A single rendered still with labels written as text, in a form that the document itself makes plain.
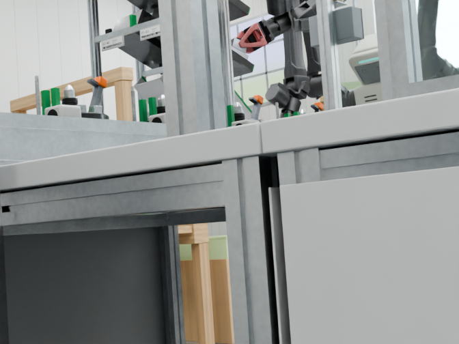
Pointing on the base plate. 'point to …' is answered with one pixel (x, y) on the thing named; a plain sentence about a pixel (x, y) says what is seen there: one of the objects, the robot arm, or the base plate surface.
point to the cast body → (238, 48)
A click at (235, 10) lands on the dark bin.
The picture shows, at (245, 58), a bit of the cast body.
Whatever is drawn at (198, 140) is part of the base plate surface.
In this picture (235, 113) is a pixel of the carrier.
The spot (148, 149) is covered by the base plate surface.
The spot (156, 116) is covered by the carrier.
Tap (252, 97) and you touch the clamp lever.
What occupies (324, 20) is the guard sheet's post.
